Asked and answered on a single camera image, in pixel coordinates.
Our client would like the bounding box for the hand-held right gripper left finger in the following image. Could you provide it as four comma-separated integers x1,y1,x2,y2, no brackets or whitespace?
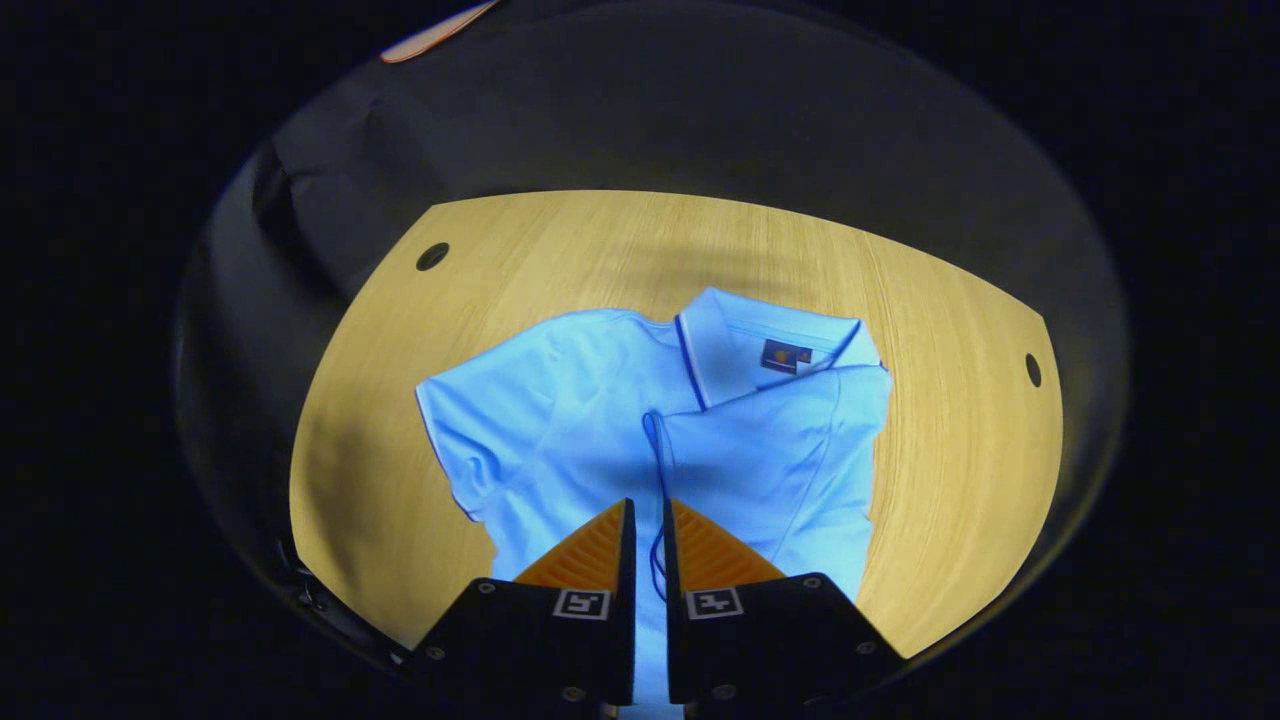
400,498,638,707

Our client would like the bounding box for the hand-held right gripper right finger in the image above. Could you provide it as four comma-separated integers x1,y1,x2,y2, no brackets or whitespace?
663,498,907,706

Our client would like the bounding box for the light blue T-shirt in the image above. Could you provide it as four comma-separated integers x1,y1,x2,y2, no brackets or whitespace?
415,287,893,707

